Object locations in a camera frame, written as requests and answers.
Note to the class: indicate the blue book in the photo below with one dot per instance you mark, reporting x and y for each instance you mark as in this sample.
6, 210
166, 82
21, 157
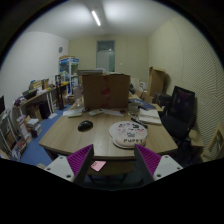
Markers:
142, 104

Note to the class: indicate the black computer mouse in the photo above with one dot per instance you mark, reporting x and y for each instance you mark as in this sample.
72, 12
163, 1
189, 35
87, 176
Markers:
85, 125

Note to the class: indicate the black pen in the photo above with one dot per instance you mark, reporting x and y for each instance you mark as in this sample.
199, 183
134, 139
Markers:
139, 122

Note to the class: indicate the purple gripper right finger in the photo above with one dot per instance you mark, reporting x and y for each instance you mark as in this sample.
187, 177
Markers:
154, 166

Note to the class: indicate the pink sticky note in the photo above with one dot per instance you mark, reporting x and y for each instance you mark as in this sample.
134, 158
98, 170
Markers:
98, 165

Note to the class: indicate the white paper stack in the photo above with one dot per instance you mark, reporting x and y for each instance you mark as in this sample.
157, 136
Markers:
72, 113

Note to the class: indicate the wooden chair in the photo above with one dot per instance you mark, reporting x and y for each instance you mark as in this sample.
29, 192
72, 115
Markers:
215, 149

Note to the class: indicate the open white notebook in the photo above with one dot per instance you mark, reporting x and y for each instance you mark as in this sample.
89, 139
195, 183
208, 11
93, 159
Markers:
149, 116

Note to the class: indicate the white remote control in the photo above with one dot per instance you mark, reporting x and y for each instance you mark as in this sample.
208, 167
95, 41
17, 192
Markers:
95, 112

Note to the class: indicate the ceiling light tube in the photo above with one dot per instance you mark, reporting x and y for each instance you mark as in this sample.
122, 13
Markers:
95, 16

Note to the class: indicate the wall clock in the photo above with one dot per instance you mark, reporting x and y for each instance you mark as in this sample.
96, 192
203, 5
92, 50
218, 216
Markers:
60, 49

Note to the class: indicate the door with window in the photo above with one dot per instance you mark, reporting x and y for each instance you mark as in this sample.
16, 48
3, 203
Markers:
105, 56

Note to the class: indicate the black office chair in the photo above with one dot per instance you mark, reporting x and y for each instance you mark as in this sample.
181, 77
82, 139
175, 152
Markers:
179, 116

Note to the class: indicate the wooden side shelf desk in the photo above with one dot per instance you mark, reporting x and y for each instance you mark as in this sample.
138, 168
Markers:
50, 96

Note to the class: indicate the large cardboard box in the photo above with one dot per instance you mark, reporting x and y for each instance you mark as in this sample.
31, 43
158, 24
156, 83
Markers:
106, 91

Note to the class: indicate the tall cardboard box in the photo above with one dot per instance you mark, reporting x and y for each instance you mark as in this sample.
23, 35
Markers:
156, 80

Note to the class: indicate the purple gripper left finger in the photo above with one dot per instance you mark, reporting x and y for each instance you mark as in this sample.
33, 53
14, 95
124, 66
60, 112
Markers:
73, 167

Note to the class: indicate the white display fridge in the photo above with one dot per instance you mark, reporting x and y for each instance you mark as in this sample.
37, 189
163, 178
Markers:
68, 69

